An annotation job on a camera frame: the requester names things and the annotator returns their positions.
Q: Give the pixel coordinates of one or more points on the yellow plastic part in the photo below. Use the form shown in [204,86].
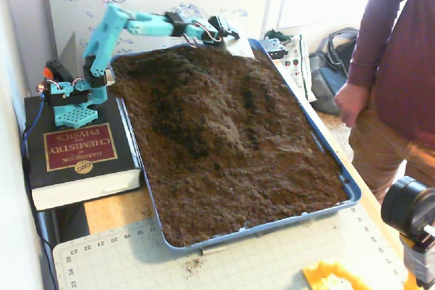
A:
[326,276]

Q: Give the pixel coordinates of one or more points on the person right hand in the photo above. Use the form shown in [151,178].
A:
[350,103]

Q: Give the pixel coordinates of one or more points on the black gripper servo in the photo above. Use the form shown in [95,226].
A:
[227,30]

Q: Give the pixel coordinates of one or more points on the brown soil heap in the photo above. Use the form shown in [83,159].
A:
[238,174]

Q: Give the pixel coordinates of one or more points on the grey backpack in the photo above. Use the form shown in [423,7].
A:
[328,79]

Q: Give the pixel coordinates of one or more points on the maroon shirt torso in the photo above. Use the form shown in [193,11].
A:
[408,83]

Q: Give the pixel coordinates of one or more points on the blue plastic tray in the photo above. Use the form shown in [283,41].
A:
[353,198]

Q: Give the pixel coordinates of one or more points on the teal robot arm with base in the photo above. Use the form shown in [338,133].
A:
[102,42]

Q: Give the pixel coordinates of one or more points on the yellow grey camera stand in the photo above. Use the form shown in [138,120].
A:
[418,263]

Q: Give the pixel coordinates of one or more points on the small wooden stick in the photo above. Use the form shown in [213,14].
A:
[214,251]

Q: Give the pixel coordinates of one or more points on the perforated black electronics box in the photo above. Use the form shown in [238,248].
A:
[273,47]

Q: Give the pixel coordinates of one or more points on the white electronics board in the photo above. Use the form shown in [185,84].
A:
[299,66]

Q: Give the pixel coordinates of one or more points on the orange black round object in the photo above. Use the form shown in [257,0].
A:
[59,69]

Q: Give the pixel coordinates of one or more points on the maroon sleeved person forearm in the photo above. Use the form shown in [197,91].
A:
[370,42]

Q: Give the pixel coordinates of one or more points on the pale green cutting mat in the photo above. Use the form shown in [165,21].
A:
[238,263]

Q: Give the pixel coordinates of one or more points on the spilled soil crumbs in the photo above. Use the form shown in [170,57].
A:
[195,264]

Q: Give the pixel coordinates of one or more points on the tan trousers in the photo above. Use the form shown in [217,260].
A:
[380,157]

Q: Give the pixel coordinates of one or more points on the black chemistry physics handbook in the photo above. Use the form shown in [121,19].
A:
[78,174]

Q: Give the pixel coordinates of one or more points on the black camera lens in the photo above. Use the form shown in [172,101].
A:
[404,205]

